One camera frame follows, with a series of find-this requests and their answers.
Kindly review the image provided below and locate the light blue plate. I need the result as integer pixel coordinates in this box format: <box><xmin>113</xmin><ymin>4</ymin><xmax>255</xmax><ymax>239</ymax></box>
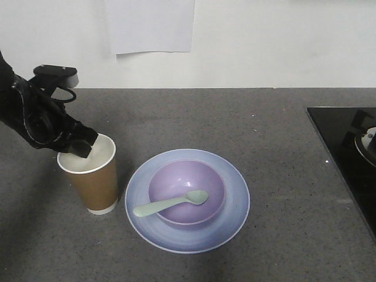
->
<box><xmin>125</xmin><ymin>149</ymin><xmax>250</xmax><ymax>254</ymax></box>

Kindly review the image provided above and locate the pale green spoon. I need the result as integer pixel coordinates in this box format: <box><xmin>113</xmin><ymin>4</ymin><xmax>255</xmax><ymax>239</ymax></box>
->
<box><xmin>133</xmin><ymin>190</ymin><xmax>209</xmax><ymax>217</ymax></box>

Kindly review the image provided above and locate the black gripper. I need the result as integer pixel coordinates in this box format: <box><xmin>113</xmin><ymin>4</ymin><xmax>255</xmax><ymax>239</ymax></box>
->
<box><xmin>11</xmin><ymin>75</ymin><xmax>98</xmax><ymax>158</ymax></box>

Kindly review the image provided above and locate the white paper sheet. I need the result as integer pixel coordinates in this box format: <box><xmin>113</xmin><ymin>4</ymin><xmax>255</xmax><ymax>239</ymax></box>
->
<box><xmin>104</xmin><ymin>1</ymin><xmax>195</xmax><ymax>55</ymax></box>

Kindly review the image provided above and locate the brown paper cup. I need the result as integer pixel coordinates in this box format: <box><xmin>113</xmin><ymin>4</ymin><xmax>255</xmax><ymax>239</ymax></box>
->
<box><xmin>57</xmin><ymin>134</ymin><xmax>119</xmax><ymax>216</ymax></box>

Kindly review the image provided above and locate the black gas stove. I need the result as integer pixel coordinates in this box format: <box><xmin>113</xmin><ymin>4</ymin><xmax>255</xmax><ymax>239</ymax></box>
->
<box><xmin>307</xmin><ymin>106</ymin><xmax>375</xmax><ymax>233</ymax></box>

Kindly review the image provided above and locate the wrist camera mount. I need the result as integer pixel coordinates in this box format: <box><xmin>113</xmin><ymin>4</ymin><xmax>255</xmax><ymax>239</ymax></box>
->
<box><xmin>29</xmin><ymin>65</ymin><xmax>79</xmax><ymax>89</ymax></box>

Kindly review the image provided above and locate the purple bowl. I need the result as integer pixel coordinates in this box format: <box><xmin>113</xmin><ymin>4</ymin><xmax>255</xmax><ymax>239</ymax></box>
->
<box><xmin>147</xmin><ymin>159</ymin><xmax>227</xmax><ymax>225</ymax></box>

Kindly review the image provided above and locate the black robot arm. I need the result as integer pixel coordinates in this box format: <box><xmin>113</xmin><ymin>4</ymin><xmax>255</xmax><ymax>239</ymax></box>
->
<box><xmin>1</xmin><ymin>59</ymin><xmax>99</xmax><ymax>158</ymax></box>

